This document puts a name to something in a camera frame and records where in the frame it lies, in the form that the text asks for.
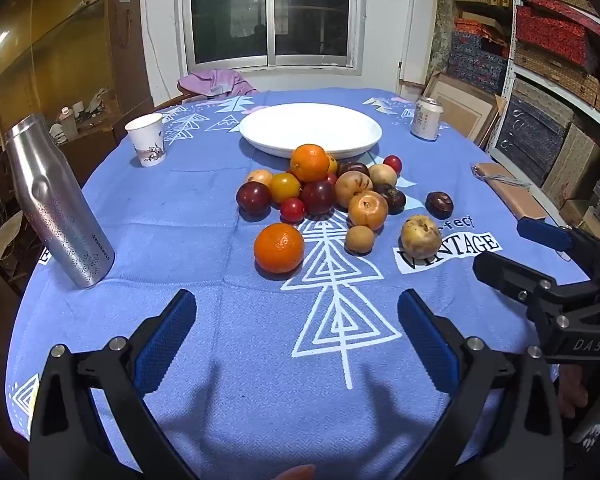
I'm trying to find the orange tan pear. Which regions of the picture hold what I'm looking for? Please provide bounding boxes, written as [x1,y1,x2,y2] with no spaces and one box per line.
[348,190,389,231]

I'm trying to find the white shelf rack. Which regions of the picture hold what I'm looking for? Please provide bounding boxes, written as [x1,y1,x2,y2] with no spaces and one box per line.
[500,0,600,141]

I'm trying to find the dark water chestnut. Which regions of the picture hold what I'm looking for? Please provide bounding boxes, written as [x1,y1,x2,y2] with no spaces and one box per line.
[336,160,370,177]
[425,191,454,215]
[374,183,407,215]

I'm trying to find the yellow speckled pear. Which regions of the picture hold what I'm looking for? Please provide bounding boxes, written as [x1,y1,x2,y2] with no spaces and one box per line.
[400,215,443,260]

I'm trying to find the pale drink can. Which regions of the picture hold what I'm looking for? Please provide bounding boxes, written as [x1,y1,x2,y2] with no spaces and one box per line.
[411,96,443,141]

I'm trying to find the wooden picture frame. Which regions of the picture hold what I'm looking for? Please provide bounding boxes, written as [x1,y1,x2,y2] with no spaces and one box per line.
[422,72,506,148]

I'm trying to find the white paper cup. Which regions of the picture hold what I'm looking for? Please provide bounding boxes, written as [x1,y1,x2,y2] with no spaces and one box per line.
[125,113,167,168]

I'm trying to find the orange mandarin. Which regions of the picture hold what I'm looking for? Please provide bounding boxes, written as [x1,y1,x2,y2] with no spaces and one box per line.
[290,144,331,183]
[253,223,306,275]

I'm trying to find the brown streaked pear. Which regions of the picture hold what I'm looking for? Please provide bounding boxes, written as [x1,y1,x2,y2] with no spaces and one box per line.
[334,170,374,209]

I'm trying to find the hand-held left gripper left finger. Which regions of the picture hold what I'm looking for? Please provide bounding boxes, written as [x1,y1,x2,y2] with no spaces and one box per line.
[28,288,201,480]

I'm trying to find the person's left hand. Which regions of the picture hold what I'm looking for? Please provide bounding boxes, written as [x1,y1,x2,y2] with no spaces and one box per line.
[274,464,317,480]

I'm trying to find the blue printed tablecloth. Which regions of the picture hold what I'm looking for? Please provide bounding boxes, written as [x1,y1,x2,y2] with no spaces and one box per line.
[5,87,588,480]

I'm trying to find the purple cloth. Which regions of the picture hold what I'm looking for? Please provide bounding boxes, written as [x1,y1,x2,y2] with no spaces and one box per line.
[177,69,258,98]

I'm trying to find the wooden chair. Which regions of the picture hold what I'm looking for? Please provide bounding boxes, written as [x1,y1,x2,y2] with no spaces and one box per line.
[152,91,206,111]

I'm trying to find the steel bottle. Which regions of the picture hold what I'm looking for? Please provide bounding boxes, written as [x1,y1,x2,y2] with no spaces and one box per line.
[5,113,116,289]

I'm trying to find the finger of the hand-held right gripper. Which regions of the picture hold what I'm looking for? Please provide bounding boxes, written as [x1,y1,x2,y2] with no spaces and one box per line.
[517,217,600,283]
[472,250,600,333]

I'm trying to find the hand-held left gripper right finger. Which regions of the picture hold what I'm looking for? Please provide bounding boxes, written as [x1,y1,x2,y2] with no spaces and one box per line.
[397,288,566,480]

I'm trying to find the dark red plum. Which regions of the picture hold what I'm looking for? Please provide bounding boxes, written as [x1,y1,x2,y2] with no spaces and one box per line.
[236,181,272,217]
[300,180,337,216]

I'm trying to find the white pipe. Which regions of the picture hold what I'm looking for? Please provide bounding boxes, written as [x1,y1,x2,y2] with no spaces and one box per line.
[399,0,419,96]

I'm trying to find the wooden glass cabinet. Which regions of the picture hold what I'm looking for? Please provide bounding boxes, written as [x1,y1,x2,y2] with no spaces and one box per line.
[0,0,153,161]

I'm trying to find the silver cable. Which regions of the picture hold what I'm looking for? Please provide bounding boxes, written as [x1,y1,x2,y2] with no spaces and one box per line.
[472,166,532,192]

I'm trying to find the pale round object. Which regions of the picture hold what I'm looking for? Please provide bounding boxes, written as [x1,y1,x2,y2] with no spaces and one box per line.
[0,210,26,268]

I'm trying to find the brown flat box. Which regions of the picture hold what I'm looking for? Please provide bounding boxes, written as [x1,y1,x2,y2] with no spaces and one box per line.
[471,162,548,221]

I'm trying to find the sliding window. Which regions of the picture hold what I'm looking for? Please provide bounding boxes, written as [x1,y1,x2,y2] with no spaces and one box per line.
[175,0,366,76]

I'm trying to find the pale tan pear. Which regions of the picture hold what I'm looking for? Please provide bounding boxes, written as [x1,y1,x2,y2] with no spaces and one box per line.
[368,163,398,188]

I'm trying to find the white plate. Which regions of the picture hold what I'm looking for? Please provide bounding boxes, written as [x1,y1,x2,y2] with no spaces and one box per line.
[238,103,383,159]

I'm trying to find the yellow tomato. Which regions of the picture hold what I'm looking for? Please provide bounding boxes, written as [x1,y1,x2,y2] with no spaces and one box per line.
[267,172,302,204]

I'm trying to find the person's right hand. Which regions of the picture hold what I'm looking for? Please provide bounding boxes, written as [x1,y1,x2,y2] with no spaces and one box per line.
[555,364,589,419]

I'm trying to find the mottled green panel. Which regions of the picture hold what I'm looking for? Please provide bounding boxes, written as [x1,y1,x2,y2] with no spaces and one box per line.
[429,0,457,86]

